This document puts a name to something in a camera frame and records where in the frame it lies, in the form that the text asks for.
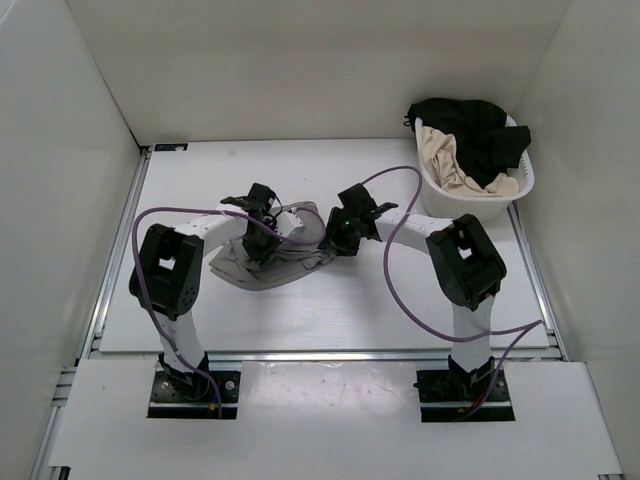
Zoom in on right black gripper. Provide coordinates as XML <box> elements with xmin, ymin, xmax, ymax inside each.
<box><xmin>317</xmin><ymin>207</ymin><xmax>361</xmax><ymax>258</ymax></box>

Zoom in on grey trousers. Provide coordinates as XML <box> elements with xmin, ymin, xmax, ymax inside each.
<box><xmin>209</xmin><ymin>201</ymin><xmax>336</xmax><ymax>291</ymax></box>

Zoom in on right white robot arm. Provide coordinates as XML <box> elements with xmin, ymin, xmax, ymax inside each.
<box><xmin>318</xmin><ymin>203</ymin><xmax>507</xmax><ymax>400</ymax></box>

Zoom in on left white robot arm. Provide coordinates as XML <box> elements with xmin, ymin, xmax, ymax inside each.
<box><xmin>129</xmin><ymin>183</ymin><xmax>286</xmax><ymax>400</ymax></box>

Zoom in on white laundry basket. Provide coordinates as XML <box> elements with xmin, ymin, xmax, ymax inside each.
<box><xmin>413</xmin><ymin>115</ymin><xmax>537</xmax><ymax>224</ymax></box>

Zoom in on beige garment in basket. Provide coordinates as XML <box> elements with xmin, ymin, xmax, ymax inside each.
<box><xmin>420</xmin><ymin>126</ymin><xmax>519</xmax><ymax>197</ymax></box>

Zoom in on dark label sticker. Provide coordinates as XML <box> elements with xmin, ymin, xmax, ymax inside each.
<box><xmin>153</xmin><ymin>143</ymin><xmax>188</xmax><ymax>152</ymax></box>

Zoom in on black garment in basket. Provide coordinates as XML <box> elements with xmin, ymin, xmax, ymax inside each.
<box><xmin>404</xmin><ymin>98</ymin><xmax>531</xmax><ymax>187</ymax></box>

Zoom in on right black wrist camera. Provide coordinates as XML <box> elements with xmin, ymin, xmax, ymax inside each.
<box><xmin>338</xmin><ymin>183</ymin><xmax>377</xmax><ymax>216</ymax></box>

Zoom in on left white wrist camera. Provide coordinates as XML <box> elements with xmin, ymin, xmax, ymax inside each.
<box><xmin>276</xmin><ymin>212</ymin><xmax>305</xmax><ymax>240</ymax></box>

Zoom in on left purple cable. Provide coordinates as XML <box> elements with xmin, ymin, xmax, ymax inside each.
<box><xmin>133</xmin><ymin>205</ymin><xmax>326</xmax><ymax>416</ymax></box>

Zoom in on purple cable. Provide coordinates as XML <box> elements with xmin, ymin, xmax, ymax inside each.
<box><xmin>133</xmin><ymin>205</ymin><xmax>326</xmax><ymax>416</ymax></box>
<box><xmin>362</xmin><ymin>166</ymin><xmax>544</xmax><ymax>401</ymax></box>

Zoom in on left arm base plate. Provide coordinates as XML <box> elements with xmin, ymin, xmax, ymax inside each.
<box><xmin>147</xmin><ymin>366</ymin><xmax>241</xmax><ymax>420</ymax></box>

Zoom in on aluminium table frame rail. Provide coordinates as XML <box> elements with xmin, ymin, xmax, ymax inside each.
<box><xmin>34</xmin><ymin>144</ymin><xmax>626</xmax><ymax>480</ymax></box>

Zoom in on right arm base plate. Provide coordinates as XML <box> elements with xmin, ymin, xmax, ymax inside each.
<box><xmin>414</xmin><ymin>370</ymin><xmax>515</xmax><ymax>423</ymax></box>

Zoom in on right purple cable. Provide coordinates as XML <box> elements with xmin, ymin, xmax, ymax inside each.
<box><xmin>362</xmin><ymin>166</ymin><xmax>544</xmax><ymax>401</ymax></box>

